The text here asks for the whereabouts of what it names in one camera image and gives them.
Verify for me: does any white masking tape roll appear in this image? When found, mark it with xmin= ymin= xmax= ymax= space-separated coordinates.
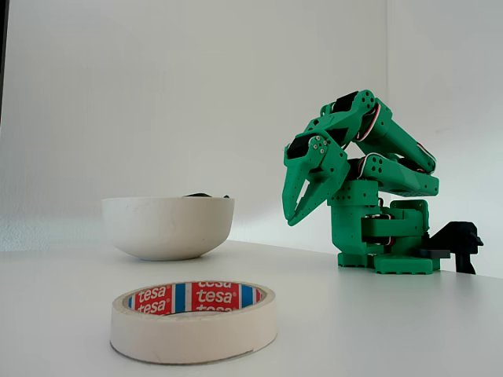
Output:
xmin=109 ymin=280 xmax=278 ymax=366

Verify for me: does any black crumpled cloth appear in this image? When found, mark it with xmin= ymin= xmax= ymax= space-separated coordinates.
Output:
xmin=181 ymin=191 xmax=232 ymax=200

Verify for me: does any white round bowl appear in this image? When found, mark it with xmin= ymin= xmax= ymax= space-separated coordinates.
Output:
xmin=101 ymin=196 xmax=236 ymax=262

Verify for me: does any black table clamp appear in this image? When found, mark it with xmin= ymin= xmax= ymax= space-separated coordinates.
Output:
xmin=417 ymin=221 xmax=485 ymax=276

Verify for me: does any black vertical frame edge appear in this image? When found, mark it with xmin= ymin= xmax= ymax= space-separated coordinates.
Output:
xmin=0 ymin=0 xmax=11 ymax=133

